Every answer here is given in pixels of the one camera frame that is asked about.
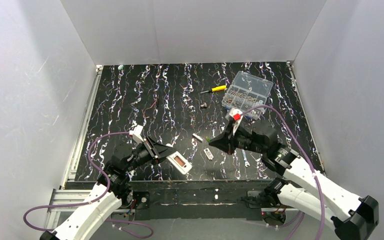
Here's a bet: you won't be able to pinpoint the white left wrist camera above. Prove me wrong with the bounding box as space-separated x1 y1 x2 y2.
128 125 144 144

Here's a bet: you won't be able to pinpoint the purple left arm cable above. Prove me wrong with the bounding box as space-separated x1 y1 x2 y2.
23 131 154 239

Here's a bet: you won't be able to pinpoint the clear plastic screw box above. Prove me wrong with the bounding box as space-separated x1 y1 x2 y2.
221 71 274 112

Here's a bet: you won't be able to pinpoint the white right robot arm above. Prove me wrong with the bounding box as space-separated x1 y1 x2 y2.
208 121 379 240

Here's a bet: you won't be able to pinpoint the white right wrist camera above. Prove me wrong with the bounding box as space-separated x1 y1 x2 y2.
225 107 243 136

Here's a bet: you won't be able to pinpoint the aluminium frame rail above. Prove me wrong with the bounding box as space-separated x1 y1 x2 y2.
41 65 104 240

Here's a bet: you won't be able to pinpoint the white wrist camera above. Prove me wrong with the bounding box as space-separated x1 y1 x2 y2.
225 107 243 136
128 125 144 144

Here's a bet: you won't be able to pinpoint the white remote control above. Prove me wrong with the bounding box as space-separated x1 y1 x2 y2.
166 143 192 175

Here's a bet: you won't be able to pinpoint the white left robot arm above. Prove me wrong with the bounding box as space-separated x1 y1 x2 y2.
40 131 192 240

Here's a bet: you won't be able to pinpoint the silver flat wrench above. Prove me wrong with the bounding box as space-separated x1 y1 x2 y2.
241 149 250 168

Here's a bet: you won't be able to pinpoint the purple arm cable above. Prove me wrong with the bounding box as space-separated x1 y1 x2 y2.
239 104 327 240
23 131 154 239

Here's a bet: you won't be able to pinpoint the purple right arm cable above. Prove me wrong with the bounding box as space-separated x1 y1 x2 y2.
239 104 327 240

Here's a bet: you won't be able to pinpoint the silver metal transceiver module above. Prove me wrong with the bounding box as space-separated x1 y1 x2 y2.
192 133 204 143

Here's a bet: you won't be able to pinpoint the yellow-handled screwdriver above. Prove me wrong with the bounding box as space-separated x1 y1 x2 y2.
200 85 227 94

